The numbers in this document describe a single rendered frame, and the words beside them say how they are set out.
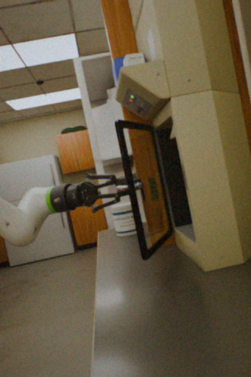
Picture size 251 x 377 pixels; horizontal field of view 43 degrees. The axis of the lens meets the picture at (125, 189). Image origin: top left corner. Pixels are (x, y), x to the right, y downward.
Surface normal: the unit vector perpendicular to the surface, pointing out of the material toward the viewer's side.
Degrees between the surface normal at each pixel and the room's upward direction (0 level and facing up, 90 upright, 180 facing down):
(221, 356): 0
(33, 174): 90
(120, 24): 90
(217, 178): 90
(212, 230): 90
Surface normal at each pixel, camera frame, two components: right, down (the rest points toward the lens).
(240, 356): -0.20, -0.98
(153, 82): 0.07, 0.04
